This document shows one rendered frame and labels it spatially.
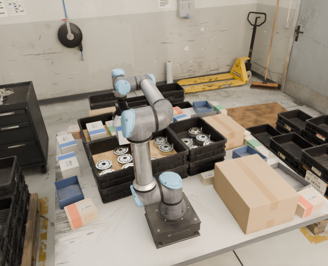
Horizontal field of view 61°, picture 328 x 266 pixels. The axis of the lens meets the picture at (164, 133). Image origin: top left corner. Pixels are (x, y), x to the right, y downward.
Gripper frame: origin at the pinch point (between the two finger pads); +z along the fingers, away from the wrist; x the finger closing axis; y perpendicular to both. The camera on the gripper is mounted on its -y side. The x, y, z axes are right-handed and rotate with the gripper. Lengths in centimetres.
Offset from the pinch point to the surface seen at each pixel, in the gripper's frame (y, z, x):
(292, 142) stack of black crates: 36, 73, -172
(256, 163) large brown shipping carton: -37, 22, -72
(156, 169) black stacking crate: -15.1, 26.3, -14.6
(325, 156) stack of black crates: -6, 63, -169
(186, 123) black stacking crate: 26, 22, -51
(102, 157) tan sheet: 13.6, 28.3, 16.5
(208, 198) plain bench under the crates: -36, 42, -41
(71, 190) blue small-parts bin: 2, 41, 41
